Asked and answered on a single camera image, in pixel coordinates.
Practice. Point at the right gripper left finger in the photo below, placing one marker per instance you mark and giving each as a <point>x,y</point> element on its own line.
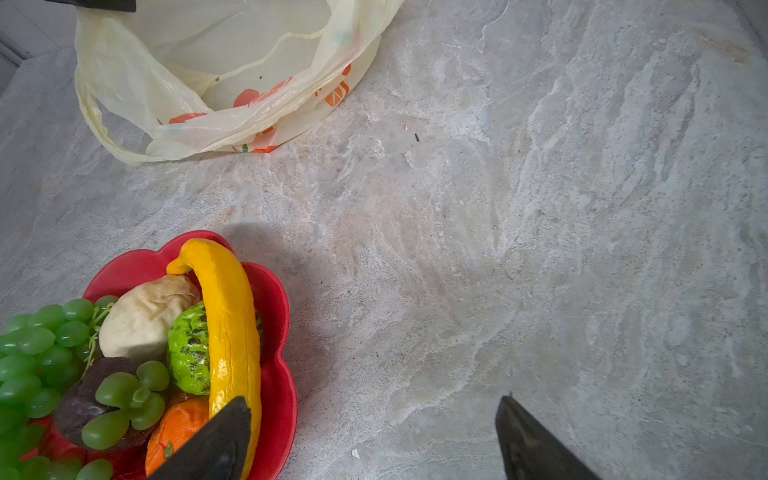
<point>218,450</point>

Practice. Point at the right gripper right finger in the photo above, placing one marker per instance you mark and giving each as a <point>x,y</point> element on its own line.
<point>531,451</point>

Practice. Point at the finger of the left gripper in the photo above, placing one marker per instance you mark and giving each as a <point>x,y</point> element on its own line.
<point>129,6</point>

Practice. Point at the fake orange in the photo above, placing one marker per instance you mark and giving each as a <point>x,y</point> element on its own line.
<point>181,421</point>

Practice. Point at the cream plastic shopping bag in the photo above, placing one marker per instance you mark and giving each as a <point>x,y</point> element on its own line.
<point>174,79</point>

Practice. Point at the fake green apple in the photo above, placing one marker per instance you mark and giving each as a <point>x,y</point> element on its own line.
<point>188,351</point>

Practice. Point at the fake yellow banana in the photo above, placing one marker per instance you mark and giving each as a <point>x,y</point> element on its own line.
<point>234,341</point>

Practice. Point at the fake dark purple fruit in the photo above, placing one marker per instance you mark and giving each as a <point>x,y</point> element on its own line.
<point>79,406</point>

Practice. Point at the fake beige fruit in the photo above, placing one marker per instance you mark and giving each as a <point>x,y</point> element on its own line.
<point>138,324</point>

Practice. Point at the red flower-shaped plate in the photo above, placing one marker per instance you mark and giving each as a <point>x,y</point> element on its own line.
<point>278,389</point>

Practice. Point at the fake green grapes bunch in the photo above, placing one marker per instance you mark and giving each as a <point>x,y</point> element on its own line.
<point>43,355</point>

